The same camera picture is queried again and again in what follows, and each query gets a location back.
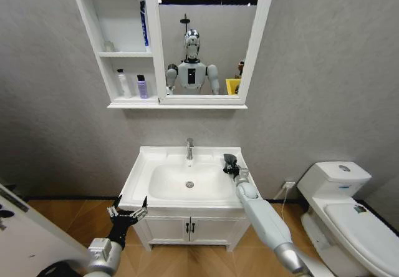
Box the purple bottle black cap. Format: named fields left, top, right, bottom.
left=136, top=74, right=150, bottom=100

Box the white ceramic washbasin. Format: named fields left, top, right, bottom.
left=119, top=145, right=254, bottom=211

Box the white panel with black marks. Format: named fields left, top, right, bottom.
left=0, top=182, right=92, bottom=277

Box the white bottle black cap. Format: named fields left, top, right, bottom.
left=116, top=68, right=132, bottom=99

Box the white toilet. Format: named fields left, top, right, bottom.
left=296, top=160, right=399, bottom=277

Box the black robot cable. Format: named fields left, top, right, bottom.
left=36, top=260, right=74, bottom=277

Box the cabinet mirror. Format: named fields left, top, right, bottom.
left=155, top=0, right=264, bottom=96

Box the white power cable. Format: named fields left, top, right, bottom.
left=273, top=184, right=289, bottom=226

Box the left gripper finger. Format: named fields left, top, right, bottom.
left=107, top=195, right=123, bottom=218
left=130, top=195, right=149, bottom=225

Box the white wall cabinet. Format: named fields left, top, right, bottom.
left=67, top=0, right=278, bottom=110

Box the white vanity cabinet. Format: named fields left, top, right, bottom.
left=133, top=207, right=251, bottom=253

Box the blue and white tube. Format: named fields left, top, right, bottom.
left=139, top=0, right=151, bottom=48

